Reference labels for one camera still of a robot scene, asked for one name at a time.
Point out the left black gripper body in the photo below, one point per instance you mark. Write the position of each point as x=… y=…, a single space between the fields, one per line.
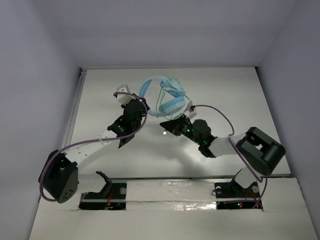
x=122 y=127

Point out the light blue headphones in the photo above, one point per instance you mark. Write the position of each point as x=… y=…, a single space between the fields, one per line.
x=171 y=99

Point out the white front board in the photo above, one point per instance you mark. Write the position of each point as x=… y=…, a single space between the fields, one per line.
x=179 y=210

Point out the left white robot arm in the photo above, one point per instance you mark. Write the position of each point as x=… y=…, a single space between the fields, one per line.
x=58 y=180

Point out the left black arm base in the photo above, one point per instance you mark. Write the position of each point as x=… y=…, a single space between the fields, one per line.
x=112 y=196

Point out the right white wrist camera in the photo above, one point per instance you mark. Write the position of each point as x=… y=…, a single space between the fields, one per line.
x=192 y=112

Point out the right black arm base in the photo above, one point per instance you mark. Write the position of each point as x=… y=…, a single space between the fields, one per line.
x=230 y=197

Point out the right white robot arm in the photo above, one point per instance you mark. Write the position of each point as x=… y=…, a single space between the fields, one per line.
x=259 y=152

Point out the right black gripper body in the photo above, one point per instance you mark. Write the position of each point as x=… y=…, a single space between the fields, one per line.
x=188 y=130

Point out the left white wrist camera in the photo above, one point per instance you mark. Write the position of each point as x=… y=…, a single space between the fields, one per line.
x=123 y=94

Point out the aluminium rail left side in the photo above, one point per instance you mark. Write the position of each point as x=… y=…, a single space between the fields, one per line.
x=67 y=137

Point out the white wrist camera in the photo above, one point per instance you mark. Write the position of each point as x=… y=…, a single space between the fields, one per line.
x=123 y=94
x=192 y=112

